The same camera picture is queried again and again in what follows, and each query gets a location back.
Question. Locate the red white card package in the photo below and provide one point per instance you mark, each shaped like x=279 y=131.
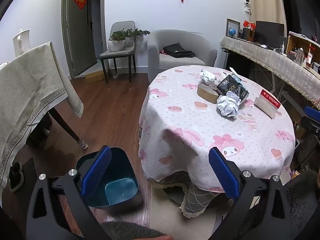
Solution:
x=267 y=103

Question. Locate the dark wooden table leg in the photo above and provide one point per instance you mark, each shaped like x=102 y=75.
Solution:
x=67 y=127

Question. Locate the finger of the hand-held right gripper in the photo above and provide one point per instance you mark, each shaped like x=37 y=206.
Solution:
x=313 y=111

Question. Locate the grey door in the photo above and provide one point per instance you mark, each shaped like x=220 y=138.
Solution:
x=77 y=35

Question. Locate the grey lace table skirt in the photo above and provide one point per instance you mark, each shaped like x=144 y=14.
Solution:
x=197 y=197

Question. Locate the beige patterned tablecloth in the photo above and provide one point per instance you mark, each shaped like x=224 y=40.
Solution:
x=30 y=85

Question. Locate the dark teal trash bin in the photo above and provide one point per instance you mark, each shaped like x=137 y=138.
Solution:
x=120 y=187

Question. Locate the white security camera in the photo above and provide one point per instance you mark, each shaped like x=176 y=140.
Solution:
x=247 y=3

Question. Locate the white slipper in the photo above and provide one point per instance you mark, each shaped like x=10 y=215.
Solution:
x=113 y=218

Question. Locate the small paper ball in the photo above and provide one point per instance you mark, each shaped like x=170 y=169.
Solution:
x=207 y=76

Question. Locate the grey fleece clothing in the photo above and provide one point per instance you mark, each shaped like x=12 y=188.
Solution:
x=302 y=200

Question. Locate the beige curtain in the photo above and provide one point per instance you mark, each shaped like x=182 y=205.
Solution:
x=265 y=2

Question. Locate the small red flags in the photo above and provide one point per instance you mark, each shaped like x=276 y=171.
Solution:
x=248 y=24

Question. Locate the picture frame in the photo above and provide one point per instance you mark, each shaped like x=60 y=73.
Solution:
x=237 y=23

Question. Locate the small blue globe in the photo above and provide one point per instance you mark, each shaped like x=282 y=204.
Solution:
x=232 y=32

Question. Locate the dark floor mat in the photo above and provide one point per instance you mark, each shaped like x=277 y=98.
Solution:
x=28 y=180

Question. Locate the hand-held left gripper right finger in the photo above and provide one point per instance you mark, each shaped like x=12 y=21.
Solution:
x=222 y=172

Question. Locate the open cardboard box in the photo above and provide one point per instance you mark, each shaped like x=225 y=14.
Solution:
x=297 y=41

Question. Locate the grey dining chair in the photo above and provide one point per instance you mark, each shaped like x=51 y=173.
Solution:
x=117 y=55

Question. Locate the white electric kettle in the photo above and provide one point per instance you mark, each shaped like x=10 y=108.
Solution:
x=21 y=42

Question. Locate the pink printed tablecloth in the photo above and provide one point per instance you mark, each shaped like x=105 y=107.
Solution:
x=190 y=120

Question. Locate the black tissue packet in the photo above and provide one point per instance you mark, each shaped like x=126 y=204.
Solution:
x=233 y=88

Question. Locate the black monitor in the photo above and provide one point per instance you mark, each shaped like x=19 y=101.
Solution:
x=268 y=32

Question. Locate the large paper ball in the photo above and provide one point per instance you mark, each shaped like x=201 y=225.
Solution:
x=228 y=105

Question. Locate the black bag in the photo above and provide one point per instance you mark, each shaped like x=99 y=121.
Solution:
x=178 y=50

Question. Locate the dark shoe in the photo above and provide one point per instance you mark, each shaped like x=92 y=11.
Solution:
x=15 y=168
x=17 y=182

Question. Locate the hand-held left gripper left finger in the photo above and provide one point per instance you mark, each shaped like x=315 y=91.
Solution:
x=96 y=172

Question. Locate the red door decoration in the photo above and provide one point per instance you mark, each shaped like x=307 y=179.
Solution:
x=80 y=2

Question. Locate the grey armchair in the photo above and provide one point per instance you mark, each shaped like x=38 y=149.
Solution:
x=180 y=38

